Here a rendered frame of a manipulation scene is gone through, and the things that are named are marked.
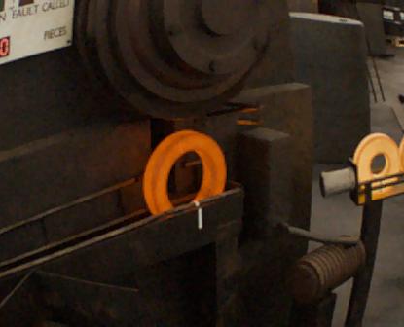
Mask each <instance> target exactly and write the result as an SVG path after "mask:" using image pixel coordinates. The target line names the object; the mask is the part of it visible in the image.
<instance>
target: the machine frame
mask: <svg viewBox="0 0 404 327"><path fill-rule="evenodd" d="M271 6H272V11H271V14H272V19H271V22H272V24H271V32H270V35H269V36H270V38H269V40H268V46H267V48H266V52H265V53H264V56H263V59H262V60H261V62H260V65H259V67H258V68H257V70H256V72H255V74H254V75H253V77H251V79H250V82H248V83H247V85H246V86H245V87H244V88H243V89H242V91H241V92H240V93H239V94H237V95H236V96H235V97H234V98H233V99H232V100H231V101H230V102H234V103H245V104H257V105H258V104H262V105H263V107H264V110H263V111H261V112H259V111H247V112H240V113H236V114H229V115H222V116H217V115H216V116H209V117H207V116H206V114H204V115H201V116H198V117H195V118H190V119H182V120H173V119H168V120H165V119H161V118H157V117H154V116H150V115H148V114H138V113H135V112H131V111H130V110H125V109H123V108H122V107H120V106H118V105H116V104H114V103H113V102H112V101H109V100H108V98H106V97H104V95H103V94H101V92H99V91H98V89H97V88H96V87H95V86H94V85H93V82H92V81H91V79H90V78H89V75H88V74H87V71H86V70H85V68H84V67H83V65H82V64H81V63H82V62H80V59H79V58H78V56H77V53H76V50H75V46H74V42H73V37H72V38H71V42H72V43H71V45H68V46H65V47H61V48H56V49H54V50H49V51H45V52H43V53H38V54H33V55H29V56H27V57H22V58H19V59H16V60H11V61H9V62H5V63H1V64H0V229H2V228H3V227H4V228H5V227H6V226H9V225H13V224H14V223H16V222H18V221H21V220H22V219H23V220H24V219H26V218H27V217H28V218H29V217H31V216H32V215H33V216H34V215H36V214H38V213H41V212H43V211H47V210H49V209H52V208H54V207H56V206H60V205H61V204H63V203H67V202H69V201H72V200H76V199H77V198H79V197H84V196H86V195H88V194H90V193H92V192H97V191H98V190H101V189H103V188H105V187H108V186H112V185H114V184H117V183H119V182H121V181H124V180H126V179H129V178H131V177H135V176H138V175H142V174H145V171H146V167H147V164H148V162H149V160H150V158H151V156H152V153H153V151H154V150H155V149H156V147H158V146H159V145H160V144H161V143H162V142H163V141H164V140H165V139H167V138H168V137H169V136H171V135H173V134H175V133H177V132H180V131H192V132H196V133H200V134H204V135H206V136H208V137H210V138H211V139H213V140H214V141H216V143H217V144H218V145H219V147H220V148H221V150H222V152H223V155H224V162H225V170H226V175H225V180H227V181H230V182H234V183H239V135H240V134H241V133H242V132H245V131H248V130H252V129H255V128H266V129H270V130H273V131H278V132H281V133H286V134H288V135H290V136H291V205H290V227H294V228H296V229H299V230H300V229H302V230H304V231H307V232H309V231H310V221H311V214H312V166H313V135H312V117H313V115H312V87H311V86H309V85H304V84H298V83H296V78H295V66H294V55H293V46H292V36H291V20H290V13H289V5H288V0H271ZM238 118H242V119H259V120H262V124H261V125H250V124H247V123H238ZM199 158H200V156H199V154H198V153H197V152H196V151H194V150H191V151H187V152H185V153H183V154H182V155H180V156H179V158H178V159H177V160H176V162H175V163H174V164H173V166H172V168H171V170H170V172H169V175H168V178H167V182H166V193H167V197H168V200H173V199H177V198H180V197H182V196H185V195H188V194H192V193H194V192H195V191H196V184H195V167H194V166H191V167H187V168H182V163H185V162H188V161H192V160H195V159H199ZM121 216H123V214H122V207H121V201H120V193H119V189H117V190H115V191H113V192H110V193H109V194H106V195H102V196H99V197H98V198H95V199H93V200H88V201H86V202H84V203H80V204H78V205H76V206H74V207H70V208H68V209H66V210H62V211H61V212H59V213H58V212H57V213H56V214H54V215H51V216H50V219H51V224H52V229H53V234H54V239H55V240H61V239H64V238H66V237H69V236H73V235H76V234H77V233H80V232H81V231H85V230H87V229H91V228H93V227H95V226H99V225H101V224H102V223H107V222H109V221H111V220H115V219H117V218H119V217H121ZM44 245H48V240H47V236H46V231H45V227H44V223H43V219H40V220H38V221H35V222H33V223H30V224H28V225H25V226H24V227H20V228H17V229H15V230H12V231H9V232H8V233H5V234H3V235H0V262H3V261H6V260H9V259H11V258H14V257H15V256H16V257H17V255H20V254H23V253H26V252H29V251H30V250H31V251H32V250H33V249H37V248H40V247H41V246H42V247H43V246H44ZM237 245H238V253H237V278H236V299H235V304H236V317H235V327H288V322H289V314H290V307H291V300H292V296H291V295H290V294H289V292H288V289H287V287H286V281H285V278H286V274H287V271H288V269H289V267H290V266H291V265H292V264H293V263H294V262H295V261H296V260H297V259H299V258H300V257H302V256H304V255H306V254H308V248H309V241H308V240H307V239H302V238H299V237H294V236H291V235H286V236H284V237H282V238H279V239H278V240H275V241H273V242H270V243H265V242H263V241H258V240H255V239H253V238H251V237H245V236H242V235H241V234H240V233H237ZM103 285H113V286H116V287H123V288H129V289H132V290H138V293H139V303H140V305H141V315H142V318H143V327H201V323H200V299H199V273H198V248H196V249H193V250H191V251H189V252H187V251H186V252H183V253H181V254H179V255H176V256H171V257H169V258H168V259H166V260H162V261H160V262H159V263H155V264H153V265H152V266H148V267H146V268H145V269H144V268H142V269H140V270H139V271H135V272H131V273H129V274H126V275H124V276H121V277H119V278H118V277H117V278H116V279H112V280H110V281H107V282H104V283H103Z"/></svg>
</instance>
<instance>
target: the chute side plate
mask: <svg viewBox="0 0 404 327"><path fill-rule="evenodd" d="M199 209H200V210H201V212H202V226H201V227H200V228H199ZM241 209H242V194H237V195H234V196H231V197H228V198H225V199H222V200H219V201H216V202H213V203H210V204H206V205H203V206H200V207H197V208H194V209H191V210H188V211H183V212H180V213H177V214H174V215H171V216H168V217H167V218H165V219H163V220H158V221H156V222H153V223H152V224H150V225H147V226H143V227H141V228H139V229H136V230H133V231H130V232H128V233H127V234H122V235H121V236H116V237H113V238H112V239H108V240H106V241H102V242H101V243H100V244H96V245H94V246H91V247H89V248H85V249H84V250H80V251H79V252H78V251H76V252H75V253H71V254H70V255H67V256H63V257H62V258H61V257H60V258H58V259H56V260H52V261H50V262H49V263H46V264H43V265H40V266H39V267H38V266H37V267H36V268H35V267H34V268H33V269H34V270H35V271H42V272H44V273H52V274H58V275H61V276H67V277H70V278H76V279H80V280H84V281H90V282H93V283H101V284H103V283H104V282H107V281H110V280H112V279H116V278H117V277H118V278H119V277H121V276H124V275H126V274H129V273H134V272H135V271H139V270H140V269H142V268H144V269H145V268H146V267H148V266H152V265H153V264H155V263H159V262H160V261H162V260H166V259H168V258H169V257H171V256H176V255H179V254H181V253H183V252H186V251H187V252H189V251H191V250H193V249H196V248H198V247H201V246H204V245H209V244H211V243H212V242H215V228H216V227H218V226H222V225H227V224H230V223H232V222H235V221H237V233H239V232H242V225H241ZM33 269H32V268H31V269H28V270H27V271H24V272H20V273H16V274H15V275H10V276H8V277H6V278H3V279H1V280H0V304H1V303H2V302H3V301H4V300H5V298H6V297H8V296H9V295H10V293H11V292H12V291H13V290H14V289H15V288H16V287H17V286H18V285H19V284H20V282H21V281H22V280H23V279H24V278H26V276H27V275H28V274H29V272H31V271H32V270H33Z"/></svg>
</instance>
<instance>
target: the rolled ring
mask: <svg viewBox="0 0 404 327"><path fill-rule="evenodd" d="M191 150H194V151H196V152H197V153H198V154H199V156H200V157H201V159H202V164H203V181H202V186H201V188H200V191H199V192H198V194H197V196H196V197H195V198H194V199H193V201H196V200H202V199H205V198H208V197H211V196H214V195H217V194H220V193H222V191H223V188H224V184H225V175H226V170H225V162H224V155H223V152H222V150H221V148H220V147H219V145H218V144H217V143H216V141H214V140H213V139H211V138H210V137H208V136H206V135H204V134H200V133H196V132H192V131H180V132H177V133H175V134H173V135H171V136H169V137H168V138H167V139H165V140H164V141H163V142H162V143H161V144H160V145H159V146H158V147H156V149H155V150H154V151H153V155H152V156H151V158H150V160H149V162H148V164H147V167H146V171H145V175H144V182H143V191H144V198H145V200H146V203H147V205H148V207H149V209H150V211H151V212H152V214H153V215H156V214H158V213H160V212H163V211H164V210H167V209H170V208H171V209H173V208H174V207H173V206H172V205H171V204H170V202H169V200H168V197H167V193H166V182H167V178H168V175H169V172H170V170H171V168H172V166H173V164H174V163H175V162H176V160H177V159H178V158H179V156H180V155H182V154H183V153H185V152H187V151H191ZM193 201H192V202H193Z"/></svg>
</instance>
